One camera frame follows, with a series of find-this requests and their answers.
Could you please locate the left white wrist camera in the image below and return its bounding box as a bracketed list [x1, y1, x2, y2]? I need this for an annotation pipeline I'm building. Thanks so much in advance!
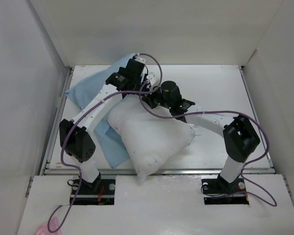
[133, 55, 146, 64]

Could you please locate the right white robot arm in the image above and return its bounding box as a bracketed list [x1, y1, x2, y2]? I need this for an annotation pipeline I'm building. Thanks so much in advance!
[140, 81, 260, 194]

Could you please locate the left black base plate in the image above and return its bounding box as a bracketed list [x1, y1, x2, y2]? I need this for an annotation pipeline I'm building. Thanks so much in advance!
[73, 178, 116, 206]

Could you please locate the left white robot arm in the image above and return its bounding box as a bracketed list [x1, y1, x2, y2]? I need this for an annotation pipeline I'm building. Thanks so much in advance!
[59, 56, 146, 194]

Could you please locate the pink cloth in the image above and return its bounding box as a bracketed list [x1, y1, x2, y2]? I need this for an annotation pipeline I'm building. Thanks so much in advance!
[36, 217, 62, 235]

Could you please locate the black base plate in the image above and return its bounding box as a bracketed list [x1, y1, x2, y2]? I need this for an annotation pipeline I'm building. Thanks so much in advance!
[200, 178, 249, 205]
[73, 178, 116, 206]

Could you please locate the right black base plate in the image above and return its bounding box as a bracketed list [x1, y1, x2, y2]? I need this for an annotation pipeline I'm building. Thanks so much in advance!
[200, 178, 249, 205]

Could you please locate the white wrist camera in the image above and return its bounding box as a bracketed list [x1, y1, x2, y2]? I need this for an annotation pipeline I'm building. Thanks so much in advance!
[144, 72, 160, 93]
[133, 55, 146, 64]

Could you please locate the white pillow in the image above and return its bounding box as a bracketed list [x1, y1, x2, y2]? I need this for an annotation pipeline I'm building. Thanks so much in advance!
[103, 95, 197, 181]

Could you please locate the light blue pillowcase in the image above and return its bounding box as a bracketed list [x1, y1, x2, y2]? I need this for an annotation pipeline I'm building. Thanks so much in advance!
[64, 51, 138, 168]

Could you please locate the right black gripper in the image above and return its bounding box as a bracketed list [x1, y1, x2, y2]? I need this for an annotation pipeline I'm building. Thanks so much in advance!
[141, 84, 172, 110]

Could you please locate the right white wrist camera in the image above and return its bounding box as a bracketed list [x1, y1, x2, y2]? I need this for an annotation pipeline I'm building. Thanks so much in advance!
[144, 72, 160, 93]

